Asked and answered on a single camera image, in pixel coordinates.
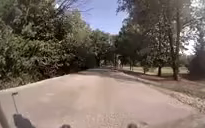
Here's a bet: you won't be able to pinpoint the pale brown dirt path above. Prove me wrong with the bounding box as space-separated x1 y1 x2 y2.
0 68 205 128

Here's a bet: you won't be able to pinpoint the dense green trees and bushes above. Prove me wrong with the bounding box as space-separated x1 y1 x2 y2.
0 0 118 92

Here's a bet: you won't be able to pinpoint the sunlit green grass lawn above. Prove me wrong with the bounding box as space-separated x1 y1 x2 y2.
123 65 191 76

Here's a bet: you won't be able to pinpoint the shaded bare earth ground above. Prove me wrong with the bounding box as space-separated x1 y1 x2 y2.
122 69 205 106

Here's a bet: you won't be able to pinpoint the pale gravel strip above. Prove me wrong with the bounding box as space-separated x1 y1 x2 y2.
120 71 205 118

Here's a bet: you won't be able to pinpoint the robot's own part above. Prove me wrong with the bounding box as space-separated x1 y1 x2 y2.
126 122 139 128
60 123 72 128

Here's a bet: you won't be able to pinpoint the row of tall trees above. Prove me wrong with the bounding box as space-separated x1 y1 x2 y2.
115 0 205 82

